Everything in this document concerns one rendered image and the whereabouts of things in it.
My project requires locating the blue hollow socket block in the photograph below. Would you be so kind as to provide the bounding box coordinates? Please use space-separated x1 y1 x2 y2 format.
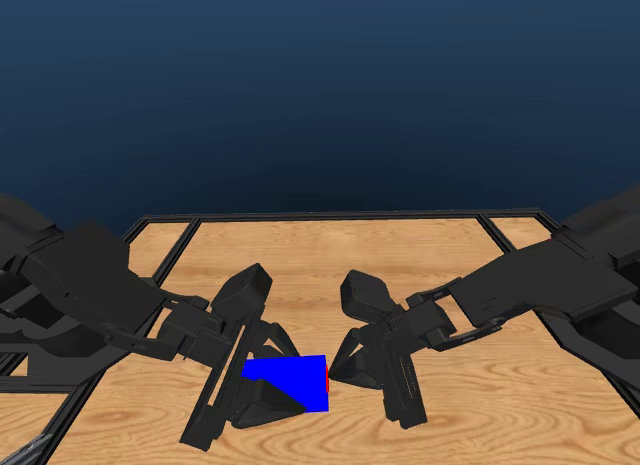
241 353 331 414

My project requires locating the silver aluminium rail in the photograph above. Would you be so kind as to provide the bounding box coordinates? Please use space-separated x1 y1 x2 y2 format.
0 432 54 465

